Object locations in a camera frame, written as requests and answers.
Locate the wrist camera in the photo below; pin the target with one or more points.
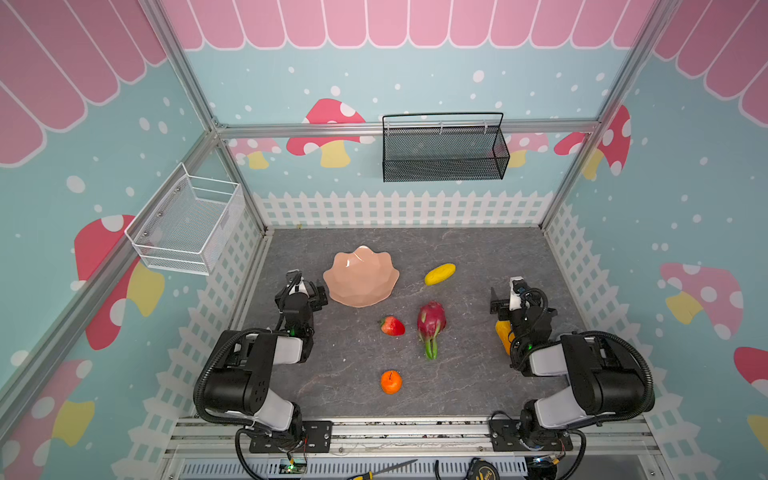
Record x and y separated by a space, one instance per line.
518 293
296 283

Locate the red fake strawberry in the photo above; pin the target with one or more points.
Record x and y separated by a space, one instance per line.
392 326

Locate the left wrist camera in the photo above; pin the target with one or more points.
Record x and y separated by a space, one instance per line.
296 283

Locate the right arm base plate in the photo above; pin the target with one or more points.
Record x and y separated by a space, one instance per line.
509 435

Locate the white wire wall basket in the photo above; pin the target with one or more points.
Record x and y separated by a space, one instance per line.
187 224

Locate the black mesh wall basket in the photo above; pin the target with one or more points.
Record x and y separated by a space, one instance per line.
452 146

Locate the green circuit board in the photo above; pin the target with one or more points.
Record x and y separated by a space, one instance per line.
292 467

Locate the pink fake dragon fruit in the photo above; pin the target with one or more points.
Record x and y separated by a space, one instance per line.
431 322

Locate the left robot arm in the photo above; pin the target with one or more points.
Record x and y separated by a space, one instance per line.
233 387

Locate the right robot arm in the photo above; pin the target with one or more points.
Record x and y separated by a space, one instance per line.
608 379

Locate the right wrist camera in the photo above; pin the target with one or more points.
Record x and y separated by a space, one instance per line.
518 293

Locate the orange yellow fake mango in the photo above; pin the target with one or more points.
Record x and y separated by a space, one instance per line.
504 332

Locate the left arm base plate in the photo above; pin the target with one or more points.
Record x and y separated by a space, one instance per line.
314 436

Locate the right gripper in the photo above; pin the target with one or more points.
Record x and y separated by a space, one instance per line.
501 306

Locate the pink scalloped fruit bowl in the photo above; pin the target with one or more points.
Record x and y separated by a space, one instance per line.
361 278

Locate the black yellow tape measure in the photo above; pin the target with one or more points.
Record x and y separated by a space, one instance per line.
480 469

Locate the orange fake tangerine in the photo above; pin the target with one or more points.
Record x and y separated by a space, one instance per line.
391 382

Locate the yellow handled screwdriver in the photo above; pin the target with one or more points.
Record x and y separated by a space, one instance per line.
370 475

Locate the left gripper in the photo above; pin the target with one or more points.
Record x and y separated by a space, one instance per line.
316 302

